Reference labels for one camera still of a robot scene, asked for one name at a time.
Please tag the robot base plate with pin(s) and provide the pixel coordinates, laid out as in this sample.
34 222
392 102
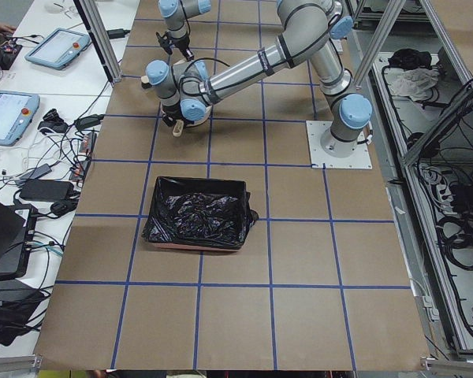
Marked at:
326 152

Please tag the aluminium frame post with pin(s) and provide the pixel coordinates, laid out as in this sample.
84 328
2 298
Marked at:
94 25

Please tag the white crumpled cloth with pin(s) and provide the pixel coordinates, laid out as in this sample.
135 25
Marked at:
416 84

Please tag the black power brick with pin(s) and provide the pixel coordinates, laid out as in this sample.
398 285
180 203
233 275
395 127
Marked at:
46 190

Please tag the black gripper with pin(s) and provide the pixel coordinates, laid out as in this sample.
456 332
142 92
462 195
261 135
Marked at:
180 42
173 118

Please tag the bin with black bag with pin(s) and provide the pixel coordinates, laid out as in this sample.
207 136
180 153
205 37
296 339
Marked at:
199 214

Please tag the black laptop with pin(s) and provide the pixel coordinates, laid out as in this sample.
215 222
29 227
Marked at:
17 225

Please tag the lower teach pendant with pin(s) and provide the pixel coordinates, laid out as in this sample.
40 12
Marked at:
17 110

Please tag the white plastic dustpan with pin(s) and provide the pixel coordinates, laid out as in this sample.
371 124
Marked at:
176 128

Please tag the teach pendant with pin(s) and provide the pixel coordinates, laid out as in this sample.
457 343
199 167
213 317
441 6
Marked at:
17 110
59 49

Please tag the upper teach pendant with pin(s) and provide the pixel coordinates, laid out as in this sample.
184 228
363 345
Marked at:
59 49

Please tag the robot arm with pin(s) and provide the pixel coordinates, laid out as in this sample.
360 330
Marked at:
176 14
186 91

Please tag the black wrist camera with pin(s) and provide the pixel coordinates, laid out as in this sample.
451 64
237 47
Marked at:
189 56

